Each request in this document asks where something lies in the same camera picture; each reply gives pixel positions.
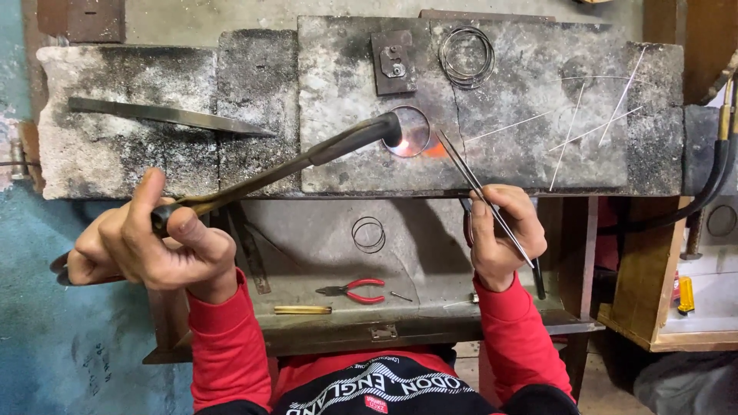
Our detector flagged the thin curved silver wire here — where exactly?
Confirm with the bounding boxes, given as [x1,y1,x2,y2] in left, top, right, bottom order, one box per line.
[548,74,653,86]

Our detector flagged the dark charred fire brick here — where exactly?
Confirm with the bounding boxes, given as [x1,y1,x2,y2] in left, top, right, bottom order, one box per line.
[216,28,304,198]

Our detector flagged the yellow plastic lighter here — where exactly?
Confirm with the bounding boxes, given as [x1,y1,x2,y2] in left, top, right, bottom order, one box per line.
[678,276,696,315]

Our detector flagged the wooden shelf unit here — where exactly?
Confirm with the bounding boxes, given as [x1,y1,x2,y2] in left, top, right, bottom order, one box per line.
[596,195,738,353]

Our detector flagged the black gas hoses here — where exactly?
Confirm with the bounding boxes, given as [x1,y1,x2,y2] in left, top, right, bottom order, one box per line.
[596,74,738,235]

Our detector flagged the thin steel tweezers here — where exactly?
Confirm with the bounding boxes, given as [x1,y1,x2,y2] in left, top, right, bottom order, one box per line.
[435,129,537,270]

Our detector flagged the person's black red shirt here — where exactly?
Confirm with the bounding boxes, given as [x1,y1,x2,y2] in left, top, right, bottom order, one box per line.
[270,344,504,415]

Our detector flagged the person's left hand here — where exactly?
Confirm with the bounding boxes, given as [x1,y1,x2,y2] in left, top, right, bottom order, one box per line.
[66,167,238,292]

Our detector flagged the rusty flat metal strip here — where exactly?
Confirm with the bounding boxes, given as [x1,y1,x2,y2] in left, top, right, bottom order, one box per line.
[227,204,272,295]

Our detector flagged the rusty metal lock plate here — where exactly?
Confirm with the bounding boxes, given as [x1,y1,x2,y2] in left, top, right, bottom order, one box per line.
[370,29,418,96]

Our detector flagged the thin straight silver wire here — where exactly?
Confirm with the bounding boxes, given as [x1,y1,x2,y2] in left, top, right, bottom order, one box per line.
[548,83,585,192]
[464,110,552,144]
[547,106,644,153]
[598,45,647,147]

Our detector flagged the small dark wire rings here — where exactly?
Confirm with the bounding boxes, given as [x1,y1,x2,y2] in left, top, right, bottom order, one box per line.
[351,216,386,255]

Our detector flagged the white sooty fire brick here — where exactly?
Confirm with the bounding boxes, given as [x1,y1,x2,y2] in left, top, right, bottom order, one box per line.
[36,44,220,200]

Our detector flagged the person's right hand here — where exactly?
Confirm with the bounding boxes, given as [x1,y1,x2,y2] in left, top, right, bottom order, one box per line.
[468,184,547,292]

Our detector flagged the red handled pliers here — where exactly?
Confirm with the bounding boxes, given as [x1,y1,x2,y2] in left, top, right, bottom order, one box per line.
[315,278,386,305]

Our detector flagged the large grey cracked slab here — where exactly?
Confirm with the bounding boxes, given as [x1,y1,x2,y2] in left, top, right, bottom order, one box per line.
[296,15,630,195]

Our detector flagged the coil of wire rings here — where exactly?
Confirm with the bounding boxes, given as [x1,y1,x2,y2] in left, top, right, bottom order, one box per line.
[437,25,497,91]

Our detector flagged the small grey sooty brick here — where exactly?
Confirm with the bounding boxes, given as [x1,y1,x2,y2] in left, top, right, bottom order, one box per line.
[625,41,686,197]

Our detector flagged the long flat steel tongs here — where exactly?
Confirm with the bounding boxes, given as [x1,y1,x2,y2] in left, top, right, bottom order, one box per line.
[67,96,278,138]

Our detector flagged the grey cloth heap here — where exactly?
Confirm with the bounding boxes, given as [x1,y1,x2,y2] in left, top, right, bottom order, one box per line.
[633,350,738,415]

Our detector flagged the metal bench drawer tray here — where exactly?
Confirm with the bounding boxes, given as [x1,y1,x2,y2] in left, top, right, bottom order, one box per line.
[143,196,605,365]

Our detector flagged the heated wire ring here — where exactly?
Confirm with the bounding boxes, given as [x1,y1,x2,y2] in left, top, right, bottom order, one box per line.
[382,105,432,159]

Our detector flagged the rusty metal block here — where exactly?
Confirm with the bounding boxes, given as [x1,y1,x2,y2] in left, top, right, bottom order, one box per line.
[36,0,127,45]

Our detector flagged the black brass gas torch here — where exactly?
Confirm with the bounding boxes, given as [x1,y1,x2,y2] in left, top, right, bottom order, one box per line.
[49,112,403,287]

